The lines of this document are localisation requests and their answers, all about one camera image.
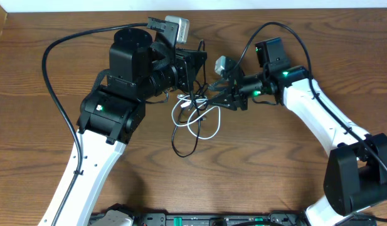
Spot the black usb cable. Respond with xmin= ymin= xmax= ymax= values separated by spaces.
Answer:
xmin=171 ymin=39 xmax=213 ymax=158

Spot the white usb cable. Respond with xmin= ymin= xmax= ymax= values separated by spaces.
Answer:
xmin=171 ymin=94 xmax=221 ymax=141

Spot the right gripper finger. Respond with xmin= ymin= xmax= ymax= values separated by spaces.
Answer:
xmin=206 ymin=90 xmax=236 ymax=110
xmin=208 ymin=78 xmax=230 ymax=92

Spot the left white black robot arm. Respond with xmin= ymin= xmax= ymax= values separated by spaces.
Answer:
xmin=40 ymin=23 xmax=207 ymax=225

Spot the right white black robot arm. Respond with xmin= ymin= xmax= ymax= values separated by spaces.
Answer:
xmin=210 ymin=38 xmax=387 ymax=225

